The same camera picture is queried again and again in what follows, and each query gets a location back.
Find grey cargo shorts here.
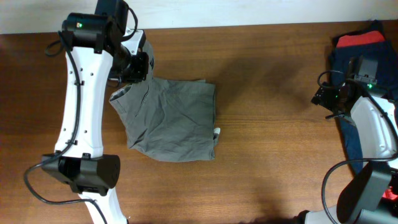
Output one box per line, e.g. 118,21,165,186
109,42,221,162

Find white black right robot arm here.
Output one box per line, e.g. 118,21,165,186
302,79,397,224

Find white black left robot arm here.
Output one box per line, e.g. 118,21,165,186
41,0,149,223

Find navy blue garment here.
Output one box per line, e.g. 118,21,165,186
328,20,398,175

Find red garment top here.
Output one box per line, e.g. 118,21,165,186
336,30,386,48

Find red garment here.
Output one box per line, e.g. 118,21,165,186
382,186,398,201
336,30,386,48

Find red garment bottom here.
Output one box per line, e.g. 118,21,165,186
382,186,398,201

